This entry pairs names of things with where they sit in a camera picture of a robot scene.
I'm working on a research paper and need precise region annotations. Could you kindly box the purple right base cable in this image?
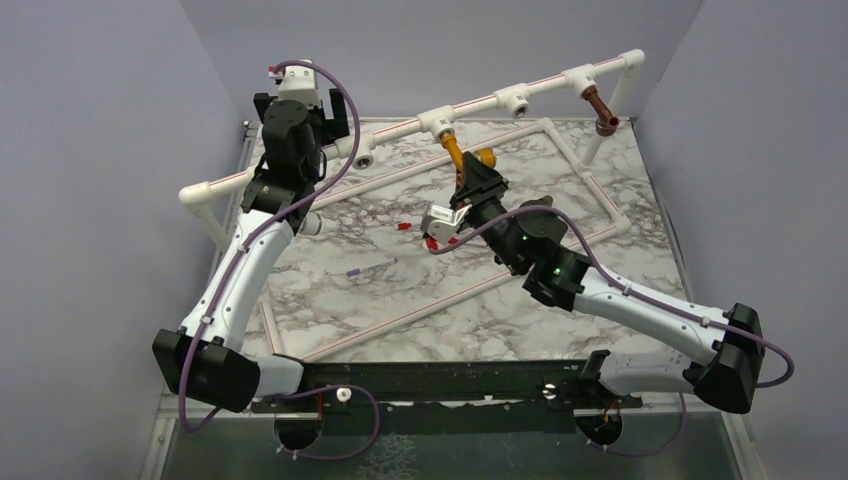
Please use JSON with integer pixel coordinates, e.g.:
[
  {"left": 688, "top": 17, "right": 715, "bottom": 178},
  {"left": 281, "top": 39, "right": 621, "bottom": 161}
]
[{"left": 574, "top": 387, "right": 685, "bottom": 458}]

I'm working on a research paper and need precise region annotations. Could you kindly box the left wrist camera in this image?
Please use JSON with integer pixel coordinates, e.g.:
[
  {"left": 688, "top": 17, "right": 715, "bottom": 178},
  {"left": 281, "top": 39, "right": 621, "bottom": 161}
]
[{"left": 268, "top": 66, "right": 322, "bottom": 109}]

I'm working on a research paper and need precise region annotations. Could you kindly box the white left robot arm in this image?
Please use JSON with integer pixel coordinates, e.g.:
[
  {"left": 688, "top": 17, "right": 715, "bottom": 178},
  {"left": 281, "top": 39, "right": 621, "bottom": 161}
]
[{"left": 152, "top": 88, "right": 349, "bottom": 412}]

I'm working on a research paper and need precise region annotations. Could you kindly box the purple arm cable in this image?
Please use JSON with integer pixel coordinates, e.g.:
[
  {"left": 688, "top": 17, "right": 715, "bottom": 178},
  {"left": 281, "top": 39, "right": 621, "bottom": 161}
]
[
  {"left": 177, "top": 60, "right": 363, "bottom": 435},
  {"left": 429, "top": 205, "right": 796, "bottom": 390}
]

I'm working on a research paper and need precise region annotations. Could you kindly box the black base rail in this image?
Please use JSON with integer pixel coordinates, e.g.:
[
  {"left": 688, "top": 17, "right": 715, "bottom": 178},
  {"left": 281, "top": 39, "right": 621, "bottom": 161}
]
[{"left": 248, "top": 357, "right": 643, "bottom": 436}]

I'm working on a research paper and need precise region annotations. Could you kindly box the orange water faucet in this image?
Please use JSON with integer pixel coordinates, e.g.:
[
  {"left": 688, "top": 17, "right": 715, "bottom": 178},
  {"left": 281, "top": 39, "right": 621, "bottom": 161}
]
[{"left": 438, "top": 131, "right": 498, "bottom": 188}]

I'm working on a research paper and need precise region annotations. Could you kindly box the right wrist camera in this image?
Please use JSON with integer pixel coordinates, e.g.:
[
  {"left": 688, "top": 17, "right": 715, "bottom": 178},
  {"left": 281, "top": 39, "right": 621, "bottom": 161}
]
[{"left": 420, "top": 203, "right": 471, "bottom": 250}]

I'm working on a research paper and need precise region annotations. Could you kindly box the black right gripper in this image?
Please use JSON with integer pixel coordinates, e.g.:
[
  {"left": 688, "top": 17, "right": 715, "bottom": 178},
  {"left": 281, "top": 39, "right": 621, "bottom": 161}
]
[{"left": 448, "top": 152, "right": 525, "bottom": 273}]

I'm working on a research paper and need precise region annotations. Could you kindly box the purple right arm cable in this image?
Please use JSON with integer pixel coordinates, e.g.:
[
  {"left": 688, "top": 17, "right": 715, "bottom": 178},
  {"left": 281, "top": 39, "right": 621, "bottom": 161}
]
[{"left": 429, "top": 205, "right": 796, "bottom": 390}]

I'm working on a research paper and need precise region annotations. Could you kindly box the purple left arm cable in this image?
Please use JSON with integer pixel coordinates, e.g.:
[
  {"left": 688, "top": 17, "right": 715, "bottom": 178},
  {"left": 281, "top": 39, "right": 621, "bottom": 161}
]
[{"left": 177, "top": 60, "right": 363, "bottom": 435}]

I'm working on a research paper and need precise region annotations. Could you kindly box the white PVC pipe frame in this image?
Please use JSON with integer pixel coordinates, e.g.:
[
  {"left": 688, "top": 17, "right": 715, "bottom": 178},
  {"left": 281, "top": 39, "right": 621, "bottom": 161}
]
[{"left": 176, "top": 48, "right": 646, "bottom": 362}]

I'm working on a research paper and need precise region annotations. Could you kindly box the purple capped white stick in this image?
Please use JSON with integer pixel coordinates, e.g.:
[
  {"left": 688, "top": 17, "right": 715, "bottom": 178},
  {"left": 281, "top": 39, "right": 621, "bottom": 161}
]
[{"left": 346, "top": 258, "right": 397, "bottom": 278}]

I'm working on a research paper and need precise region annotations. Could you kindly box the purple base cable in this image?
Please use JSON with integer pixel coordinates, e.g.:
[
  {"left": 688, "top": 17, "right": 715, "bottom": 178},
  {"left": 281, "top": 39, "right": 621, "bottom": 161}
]
[
  {"left": 272, "top": 385, "right": 384, "bottom": 464},
  {"left": 574, "top": 387, "right": 685, "bottom": 458}
]

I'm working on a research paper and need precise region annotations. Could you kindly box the brown water faucet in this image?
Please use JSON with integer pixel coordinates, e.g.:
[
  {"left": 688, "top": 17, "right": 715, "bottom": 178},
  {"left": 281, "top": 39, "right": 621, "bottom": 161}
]
[{"left": 581, "top": 86, "right": 620, "bottom": 137}]

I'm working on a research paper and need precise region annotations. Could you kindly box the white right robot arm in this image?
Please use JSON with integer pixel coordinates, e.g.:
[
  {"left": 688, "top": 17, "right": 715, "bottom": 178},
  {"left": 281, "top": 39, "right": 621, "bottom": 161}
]
[{"left": 450, "top": 152, "right": 765, "bottom": 414}]

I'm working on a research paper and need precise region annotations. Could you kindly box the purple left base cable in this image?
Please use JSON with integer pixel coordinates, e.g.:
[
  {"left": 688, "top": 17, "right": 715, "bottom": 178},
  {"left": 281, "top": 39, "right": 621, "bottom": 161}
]
[{"left": 272, "top": 385, "right": 384, "bottom": 464}]

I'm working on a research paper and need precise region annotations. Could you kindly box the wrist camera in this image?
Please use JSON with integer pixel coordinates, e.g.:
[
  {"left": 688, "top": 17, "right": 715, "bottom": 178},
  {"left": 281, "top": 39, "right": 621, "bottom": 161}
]
[
  {"left": 420, "top": 203, "right": 471, "bottom": 250},
  {"left": 268, "top": 66, "right": 322, "bottom": 109}
]

